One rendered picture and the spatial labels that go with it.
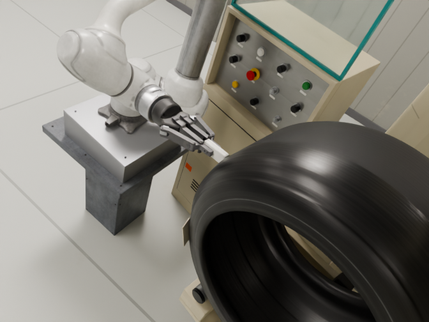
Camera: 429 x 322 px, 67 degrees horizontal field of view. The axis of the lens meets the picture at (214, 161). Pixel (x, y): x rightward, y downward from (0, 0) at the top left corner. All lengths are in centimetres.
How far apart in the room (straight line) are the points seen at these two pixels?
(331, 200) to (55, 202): 183
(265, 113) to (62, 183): 135
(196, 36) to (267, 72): 34
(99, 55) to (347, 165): 56
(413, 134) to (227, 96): 96
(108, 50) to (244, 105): 85
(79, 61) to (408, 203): 67
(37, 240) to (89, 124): 82
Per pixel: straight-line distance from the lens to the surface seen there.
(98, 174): 143
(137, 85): 88
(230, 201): 60
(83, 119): 147
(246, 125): 149
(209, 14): 123
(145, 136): 145
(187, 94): 132
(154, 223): 208
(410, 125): 81
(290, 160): 54
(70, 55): 79
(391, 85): 368
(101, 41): 81
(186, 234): 81
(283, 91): 139
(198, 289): 93
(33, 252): 200
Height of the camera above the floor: 176
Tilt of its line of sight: 44 degrees down
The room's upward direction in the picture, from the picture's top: 22 degrees clockwise
